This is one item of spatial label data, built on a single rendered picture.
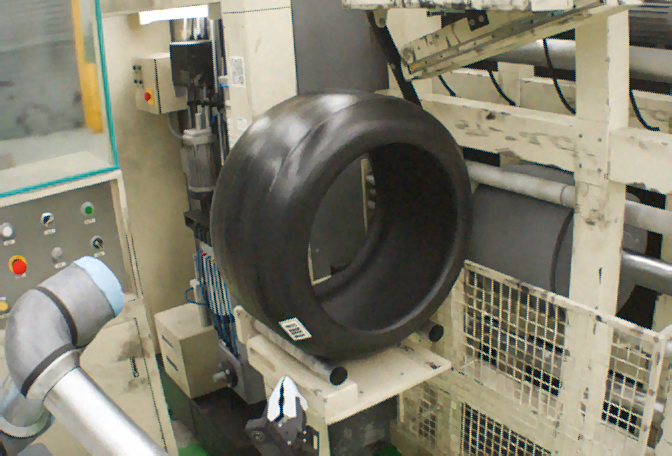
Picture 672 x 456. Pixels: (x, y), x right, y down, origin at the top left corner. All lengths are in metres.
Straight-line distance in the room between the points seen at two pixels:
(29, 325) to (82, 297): 0.11
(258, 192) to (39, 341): 0.53
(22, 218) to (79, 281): 0.79
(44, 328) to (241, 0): 0.91
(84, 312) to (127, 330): 0.91
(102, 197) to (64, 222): 0.13
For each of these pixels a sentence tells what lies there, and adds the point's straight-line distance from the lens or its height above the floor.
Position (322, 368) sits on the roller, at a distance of 1.51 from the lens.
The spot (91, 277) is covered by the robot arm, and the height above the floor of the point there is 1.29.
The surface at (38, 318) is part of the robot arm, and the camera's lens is 1.07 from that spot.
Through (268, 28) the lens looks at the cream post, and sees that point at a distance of 1.65.
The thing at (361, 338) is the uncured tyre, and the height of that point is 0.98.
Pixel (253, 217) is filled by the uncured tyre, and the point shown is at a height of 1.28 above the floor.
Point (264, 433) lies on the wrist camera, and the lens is 1.20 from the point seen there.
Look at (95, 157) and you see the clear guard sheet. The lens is 1.88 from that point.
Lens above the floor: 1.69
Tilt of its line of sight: 18 degrees down
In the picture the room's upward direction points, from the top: 4 degrees counter-clockwise
